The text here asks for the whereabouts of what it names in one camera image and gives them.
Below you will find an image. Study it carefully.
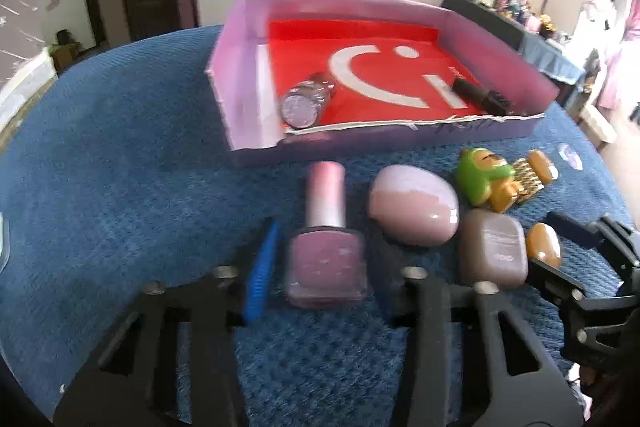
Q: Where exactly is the black nail polish bottle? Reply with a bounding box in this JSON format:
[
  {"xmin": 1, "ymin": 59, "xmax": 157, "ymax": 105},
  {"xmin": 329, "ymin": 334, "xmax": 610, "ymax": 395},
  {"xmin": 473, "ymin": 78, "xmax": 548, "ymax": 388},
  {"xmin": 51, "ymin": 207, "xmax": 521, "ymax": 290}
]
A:
[{"xmin": 451, "ymin": 77, "xmax": 516, "ymax": 116}]

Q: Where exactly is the grey-brown square case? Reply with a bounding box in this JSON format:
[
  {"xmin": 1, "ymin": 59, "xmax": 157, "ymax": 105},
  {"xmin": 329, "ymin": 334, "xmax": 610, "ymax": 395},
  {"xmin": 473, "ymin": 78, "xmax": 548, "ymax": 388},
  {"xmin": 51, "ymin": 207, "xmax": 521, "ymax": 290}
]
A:
[{"xmin": 459, "ymin": 209, "xmax": 529, "ymax": 288}]

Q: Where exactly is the pink curtain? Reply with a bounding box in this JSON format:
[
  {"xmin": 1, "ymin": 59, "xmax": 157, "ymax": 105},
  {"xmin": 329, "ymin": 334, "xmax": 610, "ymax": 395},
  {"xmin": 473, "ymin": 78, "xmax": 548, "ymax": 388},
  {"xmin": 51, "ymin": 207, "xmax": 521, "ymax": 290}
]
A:
[{"xmin": 595, "ymin": 0, "xmax": 640, "ymax": 108}]

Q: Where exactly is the green duck toy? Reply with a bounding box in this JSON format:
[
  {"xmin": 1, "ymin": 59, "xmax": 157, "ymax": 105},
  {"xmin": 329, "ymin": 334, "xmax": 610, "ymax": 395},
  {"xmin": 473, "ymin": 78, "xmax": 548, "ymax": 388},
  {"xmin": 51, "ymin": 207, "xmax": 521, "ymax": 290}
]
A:
[{"xmin": 455, "ymin": 148, "xmax": 521, "ymax": 214}]

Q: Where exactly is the clear round disc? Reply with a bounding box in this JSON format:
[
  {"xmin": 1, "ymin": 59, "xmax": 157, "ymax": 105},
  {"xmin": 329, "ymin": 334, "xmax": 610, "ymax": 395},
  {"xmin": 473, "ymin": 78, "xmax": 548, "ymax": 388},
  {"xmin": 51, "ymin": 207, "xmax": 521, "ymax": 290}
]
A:
[{"xmin": 557, "ymin": 144, "xmax": 584, "ymax": 170}]

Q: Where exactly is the pink cardboard box red lining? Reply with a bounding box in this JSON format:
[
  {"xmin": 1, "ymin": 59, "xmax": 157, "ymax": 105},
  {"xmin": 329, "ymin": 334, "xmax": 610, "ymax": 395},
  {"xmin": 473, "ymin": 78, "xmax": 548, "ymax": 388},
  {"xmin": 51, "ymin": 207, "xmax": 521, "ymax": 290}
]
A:
[{"xmin": 205, "ymin": 0, "xmax": 560, "ymax": 168}]

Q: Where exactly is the pink egg-shaped case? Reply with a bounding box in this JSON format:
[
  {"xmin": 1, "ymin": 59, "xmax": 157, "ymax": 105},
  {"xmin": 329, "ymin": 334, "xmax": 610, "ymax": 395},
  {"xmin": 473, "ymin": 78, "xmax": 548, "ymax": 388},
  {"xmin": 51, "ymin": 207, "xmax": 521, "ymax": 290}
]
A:
[{"xmin": 368, "ymin": 165, "xmax": 460, "ymax": 247}]

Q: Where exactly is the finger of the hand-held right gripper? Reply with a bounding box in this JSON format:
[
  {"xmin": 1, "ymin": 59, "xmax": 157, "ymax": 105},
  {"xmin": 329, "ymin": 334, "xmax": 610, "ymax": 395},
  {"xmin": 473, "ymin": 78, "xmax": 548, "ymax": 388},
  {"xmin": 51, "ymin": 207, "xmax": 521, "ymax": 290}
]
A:
[
  {"xmin": 527, "ymin": 257, "xmax": 593, "ymax": 310},
  {"xmin": 546, "ymin": 211, "xmax": 640, "ymax": 267}
]

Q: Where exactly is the clear glass bottle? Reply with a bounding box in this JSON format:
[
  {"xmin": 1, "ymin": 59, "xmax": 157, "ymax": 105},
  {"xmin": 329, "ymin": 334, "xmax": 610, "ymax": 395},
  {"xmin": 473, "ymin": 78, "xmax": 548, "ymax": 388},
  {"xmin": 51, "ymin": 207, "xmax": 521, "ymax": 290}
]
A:
[{"xmin": 279, "ymin": 73, "xmax": 336, "ymax": 130}]

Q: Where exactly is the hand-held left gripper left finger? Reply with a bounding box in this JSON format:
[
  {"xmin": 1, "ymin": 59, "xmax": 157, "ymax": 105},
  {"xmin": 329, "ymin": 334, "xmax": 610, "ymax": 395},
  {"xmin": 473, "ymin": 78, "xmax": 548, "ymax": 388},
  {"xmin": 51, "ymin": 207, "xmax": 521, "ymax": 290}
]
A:
[{"xmin": 52, "ymin": 217, "xmax": 281, "ymax": 427}]

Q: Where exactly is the orange round disc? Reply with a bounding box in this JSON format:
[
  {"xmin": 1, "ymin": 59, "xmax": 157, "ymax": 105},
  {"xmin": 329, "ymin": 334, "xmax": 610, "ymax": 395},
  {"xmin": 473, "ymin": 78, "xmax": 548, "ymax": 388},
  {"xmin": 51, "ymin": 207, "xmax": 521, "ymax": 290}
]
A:
[
  {"xmin": 528, "ymin": 149, "xmax": 559, "ymax": 182},
  {"xmin": 526, "ymin": 223, "xmax": 563, "ymax": 269}
]

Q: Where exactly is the table with dark cloth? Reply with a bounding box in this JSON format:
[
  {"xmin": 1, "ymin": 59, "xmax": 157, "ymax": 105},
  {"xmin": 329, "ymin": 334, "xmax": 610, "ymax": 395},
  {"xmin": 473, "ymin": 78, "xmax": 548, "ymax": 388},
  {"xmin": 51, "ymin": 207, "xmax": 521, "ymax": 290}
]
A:
[{"xmin": 440, "ymin": 0, "xmax": 587, "ymax": 104}]

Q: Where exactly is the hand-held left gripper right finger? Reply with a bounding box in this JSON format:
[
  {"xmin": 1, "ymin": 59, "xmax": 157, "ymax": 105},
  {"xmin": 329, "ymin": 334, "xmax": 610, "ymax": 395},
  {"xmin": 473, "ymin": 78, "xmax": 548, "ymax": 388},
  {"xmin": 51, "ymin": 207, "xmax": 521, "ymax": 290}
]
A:
[{"xmin": 372, "ymin": 266, "xmax": 586, "ymax": 427}]

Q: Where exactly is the pink nail polish bottle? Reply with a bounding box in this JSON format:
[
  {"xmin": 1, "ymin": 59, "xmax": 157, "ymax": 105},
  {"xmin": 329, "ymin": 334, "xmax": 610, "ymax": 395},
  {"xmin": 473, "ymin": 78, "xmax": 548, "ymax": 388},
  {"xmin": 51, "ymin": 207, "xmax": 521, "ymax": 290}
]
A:
[{"xmin": 282, "ymin": 161, "xmax": 370, "ymax": 309}]

